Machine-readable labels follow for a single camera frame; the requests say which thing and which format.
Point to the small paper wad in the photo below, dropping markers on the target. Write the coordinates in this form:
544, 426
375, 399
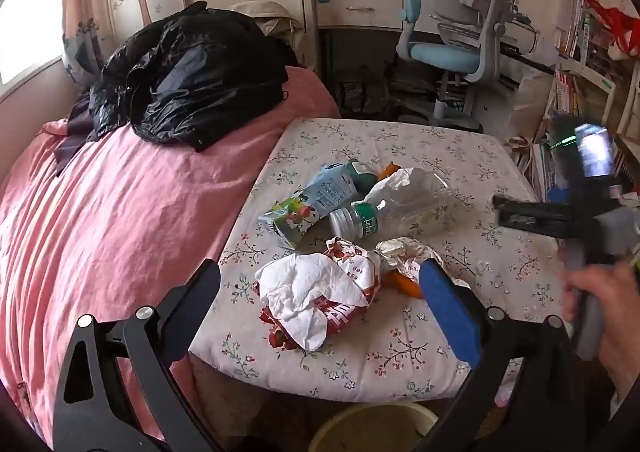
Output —
400, 252

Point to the pile of papers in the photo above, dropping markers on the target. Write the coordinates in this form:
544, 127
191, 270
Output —
537, 166

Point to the white desk drawer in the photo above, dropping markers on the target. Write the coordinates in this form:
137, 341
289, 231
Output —
360, 6

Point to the yellow bin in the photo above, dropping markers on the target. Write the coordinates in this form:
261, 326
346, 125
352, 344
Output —
370, 424

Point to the floral table cloth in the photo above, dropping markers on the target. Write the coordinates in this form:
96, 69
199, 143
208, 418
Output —
400, 347

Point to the dark purple cloth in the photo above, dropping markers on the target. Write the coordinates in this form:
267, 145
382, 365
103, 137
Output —
80, 126

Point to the green plush toy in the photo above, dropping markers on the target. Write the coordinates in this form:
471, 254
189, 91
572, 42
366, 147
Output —
362, 176

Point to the printed curtain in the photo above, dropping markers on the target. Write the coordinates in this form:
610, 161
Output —
82, 46

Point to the window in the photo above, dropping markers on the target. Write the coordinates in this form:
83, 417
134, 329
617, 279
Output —
30, 21

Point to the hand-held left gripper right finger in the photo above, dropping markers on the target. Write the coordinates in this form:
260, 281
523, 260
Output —
450, 317

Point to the clear plastic bottle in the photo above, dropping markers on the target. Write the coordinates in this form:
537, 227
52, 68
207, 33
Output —
400, 212

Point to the orange peel piece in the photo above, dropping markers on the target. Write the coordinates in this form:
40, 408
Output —
402, 284

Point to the red snack wrapper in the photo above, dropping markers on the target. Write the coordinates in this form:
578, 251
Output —
345, 314

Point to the white bookshelf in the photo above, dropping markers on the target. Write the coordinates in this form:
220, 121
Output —
595, 74

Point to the row of red books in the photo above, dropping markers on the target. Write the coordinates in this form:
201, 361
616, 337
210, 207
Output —
567, 94

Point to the beige pillow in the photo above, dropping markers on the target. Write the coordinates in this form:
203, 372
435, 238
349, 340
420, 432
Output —
270, 14

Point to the black jacket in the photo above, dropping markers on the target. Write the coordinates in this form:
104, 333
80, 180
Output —
200, 71

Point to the pink blanket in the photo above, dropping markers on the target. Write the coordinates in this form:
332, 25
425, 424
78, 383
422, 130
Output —
125, 232

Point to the row of upright books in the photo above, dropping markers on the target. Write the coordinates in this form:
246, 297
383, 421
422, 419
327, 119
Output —
575, 26

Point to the large white tissue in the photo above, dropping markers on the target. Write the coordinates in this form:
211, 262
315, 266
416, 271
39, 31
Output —
395, 184

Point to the black bag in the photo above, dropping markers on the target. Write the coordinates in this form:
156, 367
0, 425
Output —
357, 96

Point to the person's right hand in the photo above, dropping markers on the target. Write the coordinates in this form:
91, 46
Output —
620, 312

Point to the blue green milk carton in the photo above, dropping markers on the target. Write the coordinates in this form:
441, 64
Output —
320, 192

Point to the red bag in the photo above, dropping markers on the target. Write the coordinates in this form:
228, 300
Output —
620, 26

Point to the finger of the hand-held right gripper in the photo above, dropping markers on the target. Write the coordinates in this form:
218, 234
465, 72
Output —
530, 219

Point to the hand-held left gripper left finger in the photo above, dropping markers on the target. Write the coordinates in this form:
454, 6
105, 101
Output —
200, 287

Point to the blue grey desk chair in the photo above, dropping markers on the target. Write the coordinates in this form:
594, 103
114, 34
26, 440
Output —
445, 54

